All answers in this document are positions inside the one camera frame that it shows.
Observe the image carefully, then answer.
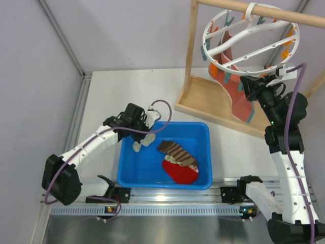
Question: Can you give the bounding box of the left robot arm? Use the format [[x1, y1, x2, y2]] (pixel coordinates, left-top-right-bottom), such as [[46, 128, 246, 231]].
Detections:
[[42, 103, 161, 205]]

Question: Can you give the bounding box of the orange clip lower left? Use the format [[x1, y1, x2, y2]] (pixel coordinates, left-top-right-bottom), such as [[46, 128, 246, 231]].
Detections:
[[210, 63, 218, 79]]

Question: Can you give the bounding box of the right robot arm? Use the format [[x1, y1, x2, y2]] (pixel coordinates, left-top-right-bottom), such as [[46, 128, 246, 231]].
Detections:
[[237, 75, 324, 243]]

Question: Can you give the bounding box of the wooden hanging rack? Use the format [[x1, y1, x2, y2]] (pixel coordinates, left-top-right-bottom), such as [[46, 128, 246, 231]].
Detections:
[[175, 1, 324, 138]]

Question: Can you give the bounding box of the small cream sock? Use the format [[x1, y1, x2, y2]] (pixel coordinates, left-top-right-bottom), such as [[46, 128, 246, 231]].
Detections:
[[165, 155, 182, 166]]

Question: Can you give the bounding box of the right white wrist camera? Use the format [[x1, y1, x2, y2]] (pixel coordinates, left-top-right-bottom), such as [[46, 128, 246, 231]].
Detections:
[[275, 64, 298, 82]]

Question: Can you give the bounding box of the brown striped sock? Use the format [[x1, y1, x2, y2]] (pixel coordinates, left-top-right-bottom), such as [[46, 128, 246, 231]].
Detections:
[[157, 140, 198, 167]]

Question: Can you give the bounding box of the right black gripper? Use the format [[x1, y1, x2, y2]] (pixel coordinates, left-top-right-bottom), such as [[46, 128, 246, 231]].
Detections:
[[241, 74, 282, 125]]

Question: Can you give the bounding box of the aluminium mounting rail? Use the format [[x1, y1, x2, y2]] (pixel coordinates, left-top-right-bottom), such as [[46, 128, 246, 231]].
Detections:
[[41, 178, 259, 219]]

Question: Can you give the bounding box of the teal clip left rim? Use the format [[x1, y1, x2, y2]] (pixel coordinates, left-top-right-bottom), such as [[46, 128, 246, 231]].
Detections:
[[201, 39, 210, 61]]

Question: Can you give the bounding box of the teal clip far right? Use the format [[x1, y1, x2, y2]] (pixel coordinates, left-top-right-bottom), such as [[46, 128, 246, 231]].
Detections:
[[257, 16, 266, 25]]

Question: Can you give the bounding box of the teal clip front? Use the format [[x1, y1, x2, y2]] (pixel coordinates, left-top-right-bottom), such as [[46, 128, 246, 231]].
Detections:
[[238, 81, 244, 92]]

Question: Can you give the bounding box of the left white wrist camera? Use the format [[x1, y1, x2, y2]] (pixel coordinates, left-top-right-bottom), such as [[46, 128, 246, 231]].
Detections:
[[144, 105, 161, 130]]

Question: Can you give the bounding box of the red sock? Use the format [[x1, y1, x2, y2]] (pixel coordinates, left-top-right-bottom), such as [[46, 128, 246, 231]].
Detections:
[[162, 160, 199, 185]]

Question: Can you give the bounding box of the blue plastic bin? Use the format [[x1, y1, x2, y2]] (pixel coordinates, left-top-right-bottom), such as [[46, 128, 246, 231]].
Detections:
[[117, 121, 213, 190]]

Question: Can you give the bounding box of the pink and brown sock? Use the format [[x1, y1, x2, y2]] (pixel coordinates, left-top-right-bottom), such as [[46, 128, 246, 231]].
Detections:
[[208, 31, 255, 124]]

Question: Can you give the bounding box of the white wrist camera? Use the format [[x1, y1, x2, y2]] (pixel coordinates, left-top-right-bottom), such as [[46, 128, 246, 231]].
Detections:
[[144, 105, 161, 130], [275, 64, 298, 82]]

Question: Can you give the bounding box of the orange clip inner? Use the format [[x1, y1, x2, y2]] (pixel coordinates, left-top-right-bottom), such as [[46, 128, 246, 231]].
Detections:
[[207, 22, 219, 34]]

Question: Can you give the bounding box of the teal clip holding sock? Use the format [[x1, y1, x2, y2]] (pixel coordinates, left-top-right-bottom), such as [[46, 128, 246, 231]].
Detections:
[[224, 12, 234, 27]]

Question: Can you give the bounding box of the white round clip hanger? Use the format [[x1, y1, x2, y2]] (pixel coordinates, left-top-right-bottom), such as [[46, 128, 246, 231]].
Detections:
[[202, 3, 300, 76]]

